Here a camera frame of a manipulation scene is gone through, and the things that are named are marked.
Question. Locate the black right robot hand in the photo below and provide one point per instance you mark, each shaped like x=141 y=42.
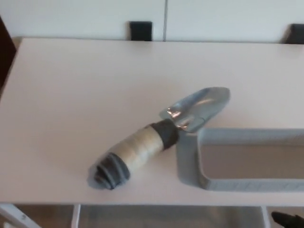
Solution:
x=291 y=222

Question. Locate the grey rectangular container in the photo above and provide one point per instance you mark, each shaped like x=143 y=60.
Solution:
x=187 y=154

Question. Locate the dark brown wooden panel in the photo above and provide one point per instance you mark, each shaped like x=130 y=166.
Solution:
x=6 y=52

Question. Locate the white cabinet door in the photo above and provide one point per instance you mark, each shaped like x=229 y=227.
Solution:
x=225 y=19
x=71 y=16

